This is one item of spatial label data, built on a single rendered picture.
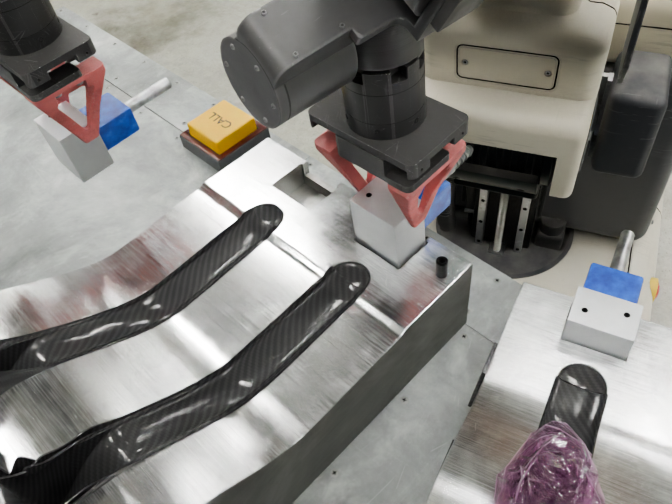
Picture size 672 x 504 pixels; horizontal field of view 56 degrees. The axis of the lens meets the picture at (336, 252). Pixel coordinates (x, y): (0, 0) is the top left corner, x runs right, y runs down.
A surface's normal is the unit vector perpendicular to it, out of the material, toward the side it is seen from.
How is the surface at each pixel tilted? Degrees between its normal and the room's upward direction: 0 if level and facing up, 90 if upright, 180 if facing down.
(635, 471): 25
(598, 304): 0
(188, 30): 0
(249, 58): 92
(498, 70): 98
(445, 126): 2
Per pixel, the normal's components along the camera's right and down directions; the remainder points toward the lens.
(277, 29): 0.17, -0.19
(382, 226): -0.69, 0.61
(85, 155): 0.71, 0.50
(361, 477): -0.10, -0.63
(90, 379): 0.22, -0.83
